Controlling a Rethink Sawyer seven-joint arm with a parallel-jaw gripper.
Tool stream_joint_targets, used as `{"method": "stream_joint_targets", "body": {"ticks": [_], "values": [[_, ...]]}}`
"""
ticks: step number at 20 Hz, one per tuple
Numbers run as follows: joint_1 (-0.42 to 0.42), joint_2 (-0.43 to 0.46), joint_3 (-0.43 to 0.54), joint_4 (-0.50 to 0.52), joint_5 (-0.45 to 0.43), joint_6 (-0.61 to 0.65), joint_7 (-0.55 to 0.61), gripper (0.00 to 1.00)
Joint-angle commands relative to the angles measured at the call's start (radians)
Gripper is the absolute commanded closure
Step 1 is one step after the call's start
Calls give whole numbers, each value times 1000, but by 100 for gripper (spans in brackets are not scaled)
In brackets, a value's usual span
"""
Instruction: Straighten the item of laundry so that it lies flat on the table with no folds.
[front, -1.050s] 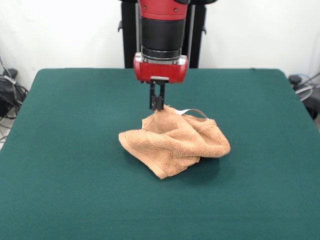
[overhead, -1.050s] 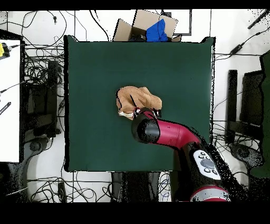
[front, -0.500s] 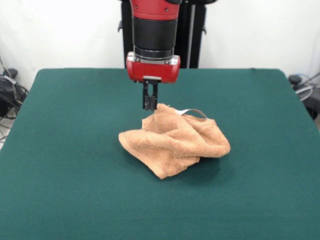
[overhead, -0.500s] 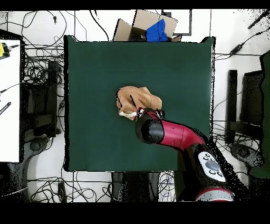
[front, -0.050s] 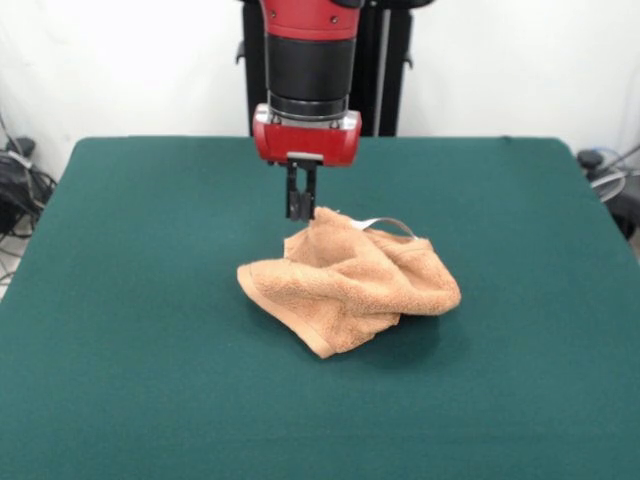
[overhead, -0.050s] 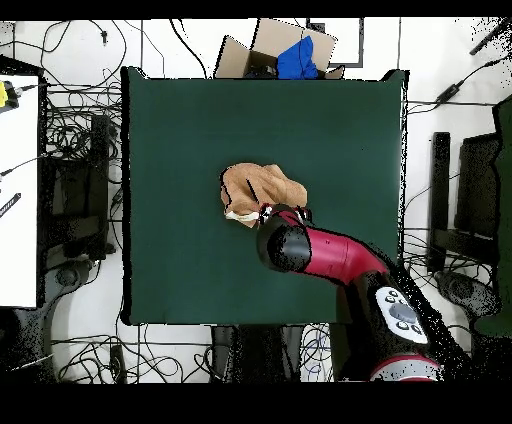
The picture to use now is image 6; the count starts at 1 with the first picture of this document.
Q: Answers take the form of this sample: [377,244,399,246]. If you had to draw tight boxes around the open cardboard box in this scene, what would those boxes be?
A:
[214,17,346,80]

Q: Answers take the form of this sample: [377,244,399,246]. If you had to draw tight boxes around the yellow and black device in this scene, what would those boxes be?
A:
[0,79,20,114]

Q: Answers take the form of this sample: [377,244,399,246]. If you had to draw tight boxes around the black flat strip tool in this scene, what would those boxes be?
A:
[0,192,22,218]

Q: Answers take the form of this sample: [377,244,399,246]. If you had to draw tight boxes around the dark green fabric piece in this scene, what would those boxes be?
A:
[473,94,512,338]

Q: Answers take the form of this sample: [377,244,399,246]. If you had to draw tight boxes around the tan terry towel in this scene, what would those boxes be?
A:
[219,161,309,229]

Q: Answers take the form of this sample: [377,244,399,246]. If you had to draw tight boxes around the dark green table cloth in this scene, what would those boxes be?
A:
[120,66,409,326]

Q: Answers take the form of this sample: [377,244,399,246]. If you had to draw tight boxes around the white desk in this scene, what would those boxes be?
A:
[0,74,40,308]

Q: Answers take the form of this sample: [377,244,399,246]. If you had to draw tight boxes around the black upright bar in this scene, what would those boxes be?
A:
[426,131,452,274]

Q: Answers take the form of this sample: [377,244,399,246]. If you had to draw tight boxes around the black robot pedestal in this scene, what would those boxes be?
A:
[210,324,306,383]

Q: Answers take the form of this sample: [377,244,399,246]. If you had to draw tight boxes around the black power strip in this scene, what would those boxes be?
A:
[109,344,128,383]

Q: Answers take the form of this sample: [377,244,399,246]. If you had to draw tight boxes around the dark square floor frame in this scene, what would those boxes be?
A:
[305,17,365,68]

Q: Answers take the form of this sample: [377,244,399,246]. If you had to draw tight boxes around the blue garment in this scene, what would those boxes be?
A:
[276,35,320,80]

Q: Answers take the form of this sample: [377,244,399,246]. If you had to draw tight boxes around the black tripod leg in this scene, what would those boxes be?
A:
[469,17,512,56]

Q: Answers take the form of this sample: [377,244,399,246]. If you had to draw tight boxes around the thin black cable with plug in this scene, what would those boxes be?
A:
[39,19,129,88]

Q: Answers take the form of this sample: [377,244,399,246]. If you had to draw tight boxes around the black power adapter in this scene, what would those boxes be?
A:
[435,83,461,104]

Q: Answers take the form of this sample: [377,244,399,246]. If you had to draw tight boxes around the thick black cable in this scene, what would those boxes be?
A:
[168,17,210,80]

